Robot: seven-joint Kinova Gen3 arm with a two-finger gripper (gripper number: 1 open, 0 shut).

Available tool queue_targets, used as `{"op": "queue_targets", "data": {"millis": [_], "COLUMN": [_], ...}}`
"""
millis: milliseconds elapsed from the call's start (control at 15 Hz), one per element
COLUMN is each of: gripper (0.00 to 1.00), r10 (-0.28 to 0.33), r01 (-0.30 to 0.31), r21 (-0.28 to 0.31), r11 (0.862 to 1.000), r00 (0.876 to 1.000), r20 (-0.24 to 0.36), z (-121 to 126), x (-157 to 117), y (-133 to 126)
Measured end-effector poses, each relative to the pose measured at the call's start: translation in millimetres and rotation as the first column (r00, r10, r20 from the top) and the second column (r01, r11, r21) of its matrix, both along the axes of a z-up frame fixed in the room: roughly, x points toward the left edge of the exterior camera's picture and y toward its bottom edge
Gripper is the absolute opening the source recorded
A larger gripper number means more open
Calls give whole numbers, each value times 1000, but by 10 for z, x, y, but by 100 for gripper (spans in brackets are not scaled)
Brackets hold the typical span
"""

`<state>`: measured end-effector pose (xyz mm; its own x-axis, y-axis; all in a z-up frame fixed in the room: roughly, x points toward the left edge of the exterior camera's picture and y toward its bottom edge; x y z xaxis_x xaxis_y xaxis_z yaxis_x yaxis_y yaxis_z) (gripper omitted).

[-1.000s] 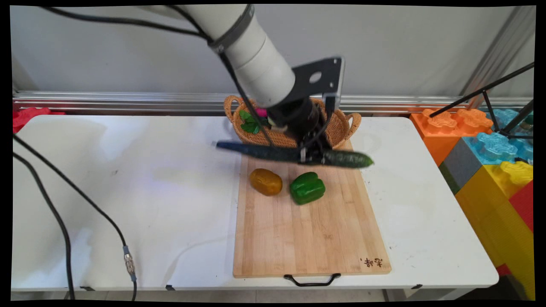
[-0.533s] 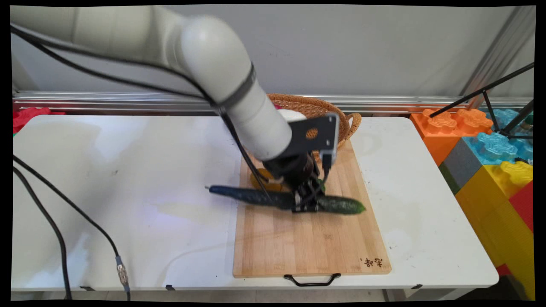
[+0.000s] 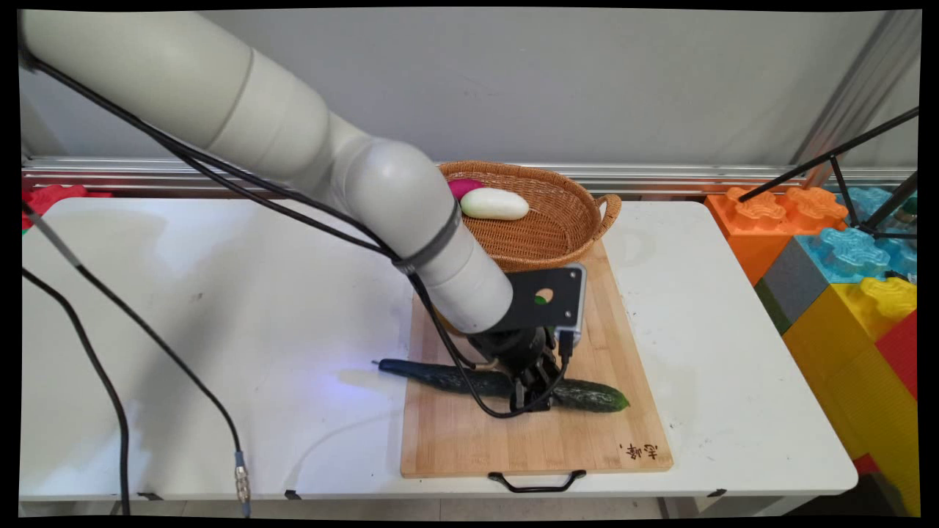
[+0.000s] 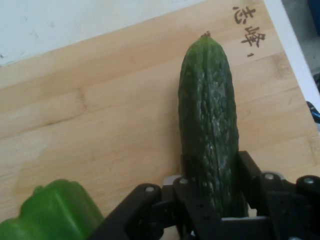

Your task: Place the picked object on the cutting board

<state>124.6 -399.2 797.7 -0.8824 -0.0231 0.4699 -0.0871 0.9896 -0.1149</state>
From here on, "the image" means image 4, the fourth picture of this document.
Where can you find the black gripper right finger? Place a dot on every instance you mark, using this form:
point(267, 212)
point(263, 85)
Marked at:
point(287, 200)

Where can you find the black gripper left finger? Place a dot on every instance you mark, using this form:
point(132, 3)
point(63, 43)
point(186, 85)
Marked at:
point(150, 207)

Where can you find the dark green cucumber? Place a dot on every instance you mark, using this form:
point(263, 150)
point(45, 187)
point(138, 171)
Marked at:
point(207, 112)

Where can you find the green bell pepper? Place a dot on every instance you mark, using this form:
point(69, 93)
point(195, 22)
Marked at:
point(50, 215)

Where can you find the bamboo cutting board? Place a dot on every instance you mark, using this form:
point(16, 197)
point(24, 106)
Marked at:
point(100, 112)

